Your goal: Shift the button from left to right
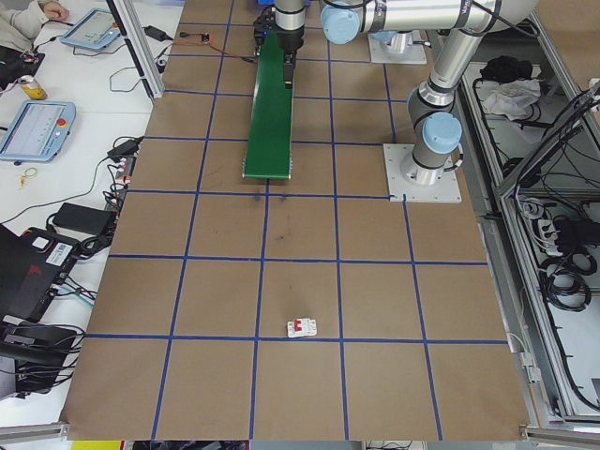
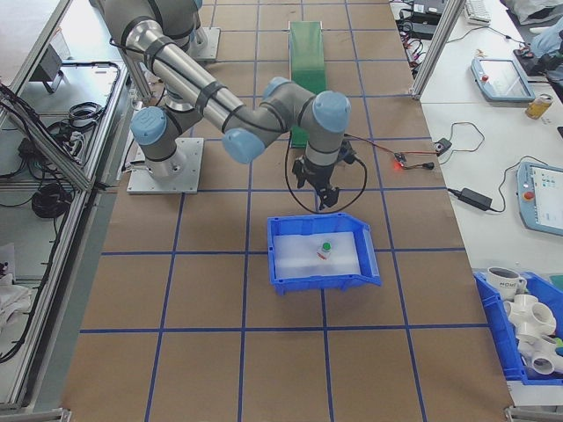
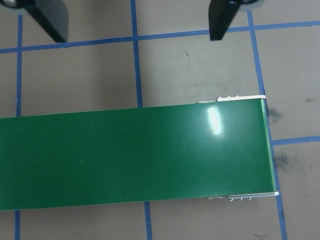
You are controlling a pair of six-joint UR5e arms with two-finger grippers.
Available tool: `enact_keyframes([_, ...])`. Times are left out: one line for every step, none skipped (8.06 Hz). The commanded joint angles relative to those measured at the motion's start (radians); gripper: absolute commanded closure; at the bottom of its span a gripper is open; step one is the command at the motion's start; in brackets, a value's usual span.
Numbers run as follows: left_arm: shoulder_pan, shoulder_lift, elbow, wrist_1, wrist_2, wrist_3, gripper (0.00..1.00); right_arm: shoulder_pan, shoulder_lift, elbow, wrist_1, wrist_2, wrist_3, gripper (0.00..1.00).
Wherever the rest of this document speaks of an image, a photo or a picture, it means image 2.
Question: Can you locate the black power brick cable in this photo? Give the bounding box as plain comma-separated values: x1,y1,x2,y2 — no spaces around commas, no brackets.
446,156,536,215

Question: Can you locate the yellow jar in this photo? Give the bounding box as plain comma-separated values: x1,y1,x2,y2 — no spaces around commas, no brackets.
524,92,553,120

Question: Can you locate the blue parts bin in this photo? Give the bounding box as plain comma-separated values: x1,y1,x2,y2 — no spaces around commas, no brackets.
473,271,563,386

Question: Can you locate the white PVC pipe fitting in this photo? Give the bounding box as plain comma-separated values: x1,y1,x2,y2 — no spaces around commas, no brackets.
503,293,558,335
516,336,559,377

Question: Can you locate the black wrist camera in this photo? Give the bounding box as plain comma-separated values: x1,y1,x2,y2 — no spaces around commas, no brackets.
339,139,358,166

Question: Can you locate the black electronics box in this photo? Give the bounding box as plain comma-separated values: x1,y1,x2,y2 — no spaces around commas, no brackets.
398,0,445,39

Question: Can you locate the white side desk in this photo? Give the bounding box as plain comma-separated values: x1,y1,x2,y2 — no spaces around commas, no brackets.
389,0,563,422

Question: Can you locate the blue plastic bin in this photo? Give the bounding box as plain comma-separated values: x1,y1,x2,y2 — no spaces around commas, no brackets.
267,212,383,297

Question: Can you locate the black power brick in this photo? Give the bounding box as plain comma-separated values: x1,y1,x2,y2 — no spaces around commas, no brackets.
459,187,494,210

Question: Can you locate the green conveyor belt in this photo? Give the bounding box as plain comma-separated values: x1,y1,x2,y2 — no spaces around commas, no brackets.
288,20,330,150

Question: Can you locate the white foam bin liner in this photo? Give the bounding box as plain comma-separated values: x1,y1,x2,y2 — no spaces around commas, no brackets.
271,230,362,279

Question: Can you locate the grey teach pendant dark screen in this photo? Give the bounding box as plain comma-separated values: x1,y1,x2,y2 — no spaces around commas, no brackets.
470,57,537,104

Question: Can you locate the white mug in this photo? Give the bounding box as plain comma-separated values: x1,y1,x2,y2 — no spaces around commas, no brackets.
486,266,528,296

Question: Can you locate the red and black conveyor cable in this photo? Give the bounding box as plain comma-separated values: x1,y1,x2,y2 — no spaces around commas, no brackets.
345,134,436,172

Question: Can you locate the grey teach pendant lit screen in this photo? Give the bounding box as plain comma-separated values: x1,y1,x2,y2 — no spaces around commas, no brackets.
515,160,563,232

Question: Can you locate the aluminium profile post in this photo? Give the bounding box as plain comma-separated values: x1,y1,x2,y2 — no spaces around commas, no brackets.
411,0,465,101

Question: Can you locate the white square base plate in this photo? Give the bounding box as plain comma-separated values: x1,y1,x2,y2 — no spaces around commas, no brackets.
188,26,222,62
126,137,206,195

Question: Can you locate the V-shaped metal bar frame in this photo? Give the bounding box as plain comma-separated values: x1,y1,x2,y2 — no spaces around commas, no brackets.
0,0,153,410

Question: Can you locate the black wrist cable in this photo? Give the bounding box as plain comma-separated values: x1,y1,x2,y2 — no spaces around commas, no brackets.
284,138,369,215

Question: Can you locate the coiled black cable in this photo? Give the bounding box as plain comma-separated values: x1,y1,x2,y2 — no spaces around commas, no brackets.
31,182,67,220

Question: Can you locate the white keyboard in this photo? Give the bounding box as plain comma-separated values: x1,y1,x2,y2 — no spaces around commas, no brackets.
464,0,492,24

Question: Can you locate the thin black cable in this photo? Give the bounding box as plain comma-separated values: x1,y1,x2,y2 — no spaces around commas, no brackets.
442,121,485,166

